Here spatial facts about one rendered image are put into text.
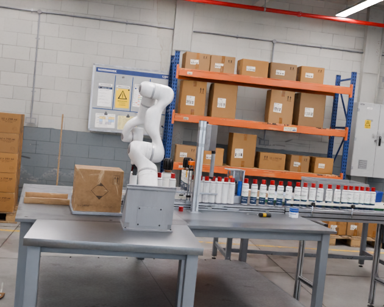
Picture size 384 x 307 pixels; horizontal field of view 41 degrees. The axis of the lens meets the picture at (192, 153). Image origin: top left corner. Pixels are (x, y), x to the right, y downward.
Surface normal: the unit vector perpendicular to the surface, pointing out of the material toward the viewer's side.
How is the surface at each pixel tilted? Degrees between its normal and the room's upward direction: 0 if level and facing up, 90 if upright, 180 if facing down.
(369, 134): 90
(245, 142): 89
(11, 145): 90
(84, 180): 90
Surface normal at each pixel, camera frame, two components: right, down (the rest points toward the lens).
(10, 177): 0.26, 0.07
